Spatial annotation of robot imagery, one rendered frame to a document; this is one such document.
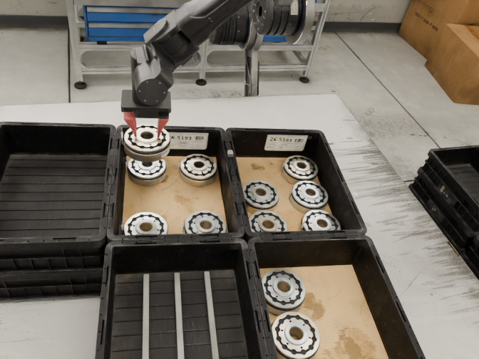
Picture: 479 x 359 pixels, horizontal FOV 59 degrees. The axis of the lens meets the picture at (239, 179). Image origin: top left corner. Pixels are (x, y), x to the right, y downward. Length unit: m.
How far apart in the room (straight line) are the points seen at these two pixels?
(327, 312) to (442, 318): 0.40
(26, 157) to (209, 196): 0.51
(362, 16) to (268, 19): 3.18
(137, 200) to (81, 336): 0.35
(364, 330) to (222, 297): 0.32
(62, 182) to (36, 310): 0.32
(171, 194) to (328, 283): 0.46
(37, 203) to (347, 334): 0.80
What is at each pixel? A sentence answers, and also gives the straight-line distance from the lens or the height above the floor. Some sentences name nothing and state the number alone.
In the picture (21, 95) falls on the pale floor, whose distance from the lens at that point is 3.09.
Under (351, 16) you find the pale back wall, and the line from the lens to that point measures 4.48.
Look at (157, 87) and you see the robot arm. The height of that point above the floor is 1.24.
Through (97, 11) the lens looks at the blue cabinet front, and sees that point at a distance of 2.87.
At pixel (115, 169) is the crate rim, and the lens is 1.10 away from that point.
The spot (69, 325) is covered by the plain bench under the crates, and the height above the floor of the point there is 0.70.
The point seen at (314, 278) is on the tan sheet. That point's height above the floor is 0.83.
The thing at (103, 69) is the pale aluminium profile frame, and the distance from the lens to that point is 3.04.
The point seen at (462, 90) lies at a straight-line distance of 3.86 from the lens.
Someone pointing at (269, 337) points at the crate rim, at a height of 0.93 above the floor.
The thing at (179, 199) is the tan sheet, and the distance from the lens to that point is 1.15.
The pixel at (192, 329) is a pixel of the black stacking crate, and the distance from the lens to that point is 0.94.
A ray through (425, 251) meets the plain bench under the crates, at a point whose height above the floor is 0.70.
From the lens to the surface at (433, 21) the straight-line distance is 4.45.
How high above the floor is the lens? 1.67
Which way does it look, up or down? 43 degrees down
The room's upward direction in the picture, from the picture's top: 11 degrees clockwise
